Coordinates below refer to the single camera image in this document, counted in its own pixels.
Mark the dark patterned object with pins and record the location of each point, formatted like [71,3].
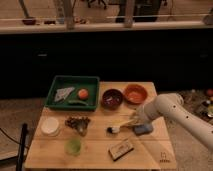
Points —
[79,124]

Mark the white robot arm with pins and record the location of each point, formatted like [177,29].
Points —
[171,105]

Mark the orange bowl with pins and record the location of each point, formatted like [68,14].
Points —
[135,94]

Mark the green translucent cup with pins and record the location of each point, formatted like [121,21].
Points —
[73,146]

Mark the grey crumpled cloth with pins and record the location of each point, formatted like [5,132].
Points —
[63,93]

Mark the dark red bowl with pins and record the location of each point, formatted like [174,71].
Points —
[112,99]

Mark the green pepper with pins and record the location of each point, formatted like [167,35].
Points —
[77,102]

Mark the green plastic tray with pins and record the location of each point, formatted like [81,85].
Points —
[91,83]

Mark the blue sponge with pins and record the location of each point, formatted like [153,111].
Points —
[143,129]

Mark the brown rectangular box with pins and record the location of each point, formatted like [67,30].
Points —
[119,150]

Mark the orange fruit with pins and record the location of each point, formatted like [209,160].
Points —
[83,94]

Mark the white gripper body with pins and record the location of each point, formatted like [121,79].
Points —
[140,117]

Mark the wooden brush with black bristles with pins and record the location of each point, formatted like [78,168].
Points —
[116,128]

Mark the black chair frame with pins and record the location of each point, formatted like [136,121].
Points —
[22,146]

